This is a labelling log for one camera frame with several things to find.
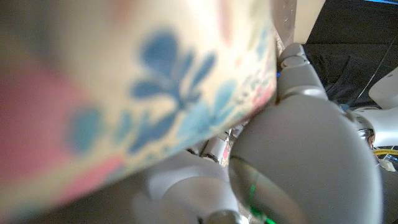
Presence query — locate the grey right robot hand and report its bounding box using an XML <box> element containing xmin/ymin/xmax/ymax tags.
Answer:
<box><xmin>30</xmin><ymin>42</ymin><xmax>384</xmax><ymax>224</ymax></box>

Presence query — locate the floral wrapping paper sheet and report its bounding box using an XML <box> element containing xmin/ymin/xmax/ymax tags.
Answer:
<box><xmin>0</xmin><ymin>0</ymin><xmax>278</xmax><ymax>218</ymax></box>

